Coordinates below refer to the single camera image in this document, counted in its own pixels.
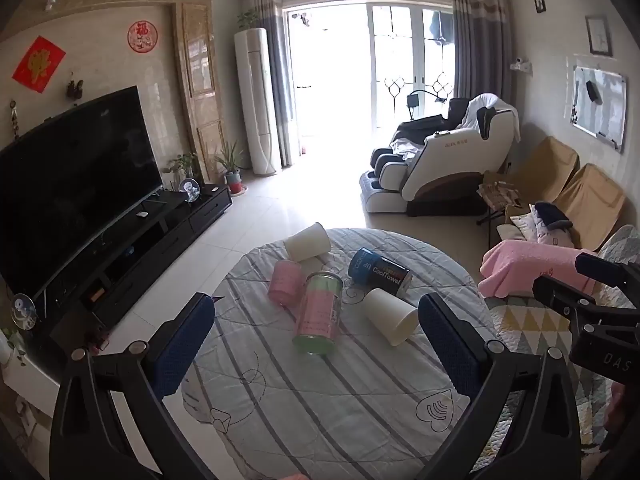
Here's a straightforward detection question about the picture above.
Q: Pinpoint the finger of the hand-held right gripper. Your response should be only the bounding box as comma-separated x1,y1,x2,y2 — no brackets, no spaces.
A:
575,252,640,309
532,275,600,332

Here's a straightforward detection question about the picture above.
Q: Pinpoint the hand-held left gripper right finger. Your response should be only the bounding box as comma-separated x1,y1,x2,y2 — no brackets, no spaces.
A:
416,292,584,480

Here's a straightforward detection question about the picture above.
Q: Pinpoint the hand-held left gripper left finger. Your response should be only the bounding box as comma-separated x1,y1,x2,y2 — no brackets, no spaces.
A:
49,292,221,480

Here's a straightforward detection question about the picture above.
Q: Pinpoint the white cup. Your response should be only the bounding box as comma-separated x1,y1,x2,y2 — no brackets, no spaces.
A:
284,222,331,263
362,287,419,347

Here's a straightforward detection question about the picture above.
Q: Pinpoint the person's right forearm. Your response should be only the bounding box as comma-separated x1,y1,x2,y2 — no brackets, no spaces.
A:
606,381,640,443

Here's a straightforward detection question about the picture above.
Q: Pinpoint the pink cup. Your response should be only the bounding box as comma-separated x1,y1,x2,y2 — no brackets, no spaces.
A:
267,259,306,307

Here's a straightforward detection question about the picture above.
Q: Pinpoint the pink blanket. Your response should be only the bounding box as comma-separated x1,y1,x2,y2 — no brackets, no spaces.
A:
478,239,603,302

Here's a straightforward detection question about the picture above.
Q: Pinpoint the dark cloth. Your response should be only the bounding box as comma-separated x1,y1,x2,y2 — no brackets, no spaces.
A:
534,202,574,232

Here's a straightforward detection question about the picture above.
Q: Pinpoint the patterned cushion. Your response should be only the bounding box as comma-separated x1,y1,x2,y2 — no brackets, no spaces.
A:
509,209,546,242

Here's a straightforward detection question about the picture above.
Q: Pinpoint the tan sofa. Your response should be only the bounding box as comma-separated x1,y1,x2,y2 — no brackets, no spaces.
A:
482,136,627,256

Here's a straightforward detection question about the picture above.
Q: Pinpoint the blue and black can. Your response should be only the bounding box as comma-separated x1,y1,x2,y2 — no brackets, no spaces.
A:
347,247,414,298

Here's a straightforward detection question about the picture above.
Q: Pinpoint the black television stand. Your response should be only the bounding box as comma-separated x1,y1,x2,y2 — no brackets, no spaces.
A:
27,186,234,343

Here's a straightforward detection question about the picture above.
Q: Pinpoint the folding stand with cloth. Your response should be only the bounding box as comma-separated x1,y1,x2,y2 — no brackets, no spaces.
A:
476,169,522,232

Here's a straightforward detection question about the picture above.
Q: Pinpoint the pink and green can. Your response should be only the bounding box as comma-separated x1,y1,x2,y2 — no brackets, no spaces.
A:
292,271,344,357

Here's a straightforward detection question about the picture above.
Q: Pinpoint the striped cloth covered table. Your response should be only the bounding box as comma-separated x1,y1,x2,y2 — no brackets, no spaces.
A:
181,227,507,480

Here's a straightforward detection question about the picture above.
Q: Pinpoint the round decorative plate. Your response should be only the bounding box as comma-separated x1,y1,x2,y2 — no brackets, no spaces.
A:
178,178,202,204

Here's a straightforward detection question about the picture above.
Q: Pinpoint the round decorative disc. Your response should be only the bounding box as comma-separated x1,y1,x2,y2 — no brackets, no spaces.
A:
10,293,37,331

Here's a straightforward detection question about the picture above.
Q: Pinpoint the white massage chair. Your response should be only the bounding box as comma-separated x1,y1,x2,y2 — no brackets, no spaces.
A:
359,93,522,217

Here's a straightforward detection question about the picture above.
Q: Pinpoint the leafy green houseplant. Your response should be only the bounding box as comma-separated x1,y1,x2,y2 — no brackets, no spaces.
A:
161,152,202,192

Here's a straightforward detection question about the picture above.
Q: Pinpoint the potted plant in grey pot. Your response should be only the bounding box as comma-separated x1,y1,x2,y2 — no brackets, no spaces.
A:
214,139,249,196

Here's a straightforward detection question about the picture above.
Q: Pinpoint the black flat television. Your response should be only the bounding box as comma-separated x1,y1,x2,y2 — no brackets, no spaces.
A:
0,85,164,307

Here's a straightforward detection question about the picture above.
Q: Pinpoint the black gooseneck device holder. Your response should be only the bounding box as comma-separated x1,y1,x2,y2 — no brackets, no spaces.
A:
406,88,449,122

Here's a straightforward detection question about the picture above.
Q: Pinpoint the white standing air conditioner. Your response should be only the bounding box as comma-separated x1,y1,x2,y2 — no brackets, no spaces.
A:
234,27,283,177

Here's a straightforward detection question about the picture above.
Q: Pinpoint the grey curtain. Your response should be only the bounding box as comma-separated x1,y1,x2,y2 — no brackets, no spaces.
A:
446,0,514,113
247,0,297,169

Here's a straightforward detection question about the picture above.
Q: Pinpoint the glass balcony door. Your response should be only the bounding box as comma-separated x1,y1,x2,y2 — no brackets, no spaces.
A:
281,1,457,168

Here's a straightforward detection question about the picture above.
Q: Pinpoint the wall whiteboard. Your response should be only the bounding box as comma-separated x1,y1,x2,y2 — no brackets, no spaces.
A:
569,64,628,154

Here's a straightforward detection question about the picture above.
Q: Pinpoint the red round wall decoration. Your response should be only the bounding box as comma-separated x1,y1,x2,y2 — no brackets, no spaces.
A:
127,20,159,54

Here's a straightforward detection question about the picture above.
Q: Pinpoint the red square wall decoration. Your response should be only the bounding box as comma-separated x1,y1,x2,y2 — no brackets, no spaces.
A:
11,35,67,94

